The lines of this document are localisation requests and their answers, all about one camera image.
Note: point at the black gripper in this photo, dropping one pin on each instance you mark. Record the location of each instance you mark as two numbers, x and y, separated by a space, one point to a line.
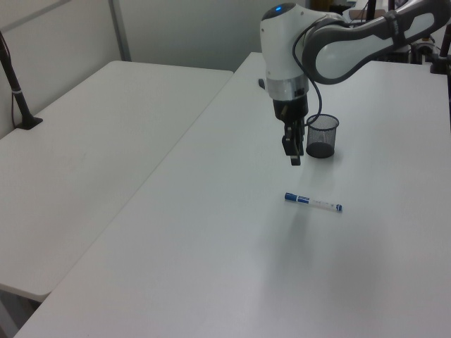
290 109

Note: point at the blue and white marker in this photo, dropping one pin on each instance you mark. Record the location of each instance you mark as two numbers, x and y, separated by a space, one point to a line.
313 202

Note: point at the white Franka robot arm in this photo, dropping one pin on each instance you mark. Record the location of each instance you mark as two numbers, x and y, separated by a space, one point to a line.
282 53

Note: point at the black mesh pen cup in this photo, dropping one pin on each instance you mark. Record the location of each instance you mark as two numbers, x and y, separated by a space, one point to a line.
322 142

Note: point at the small black edge clamp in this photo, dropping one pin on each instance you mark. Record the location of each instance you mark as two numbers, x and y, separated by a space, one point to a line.
261 83

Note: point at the black background pole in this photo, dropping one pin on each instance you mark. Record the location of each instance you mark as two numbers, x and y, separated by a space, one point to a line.
370 8

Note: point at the dark pole table clamp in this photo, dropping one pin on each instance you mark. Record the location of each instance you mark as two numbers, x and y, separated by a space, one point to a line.
439 65

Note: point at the white adjacent table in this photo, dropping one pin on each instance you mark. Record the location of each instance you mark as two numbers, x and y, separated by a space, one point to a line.
88 141

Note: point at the grey partition post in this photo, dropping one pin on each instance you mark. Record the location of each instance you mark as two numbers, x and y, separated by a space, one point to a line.
120 31

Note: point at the black camera stand pole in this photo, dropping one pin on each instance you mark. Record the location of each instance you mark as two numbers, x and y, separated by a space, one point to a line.
21 102

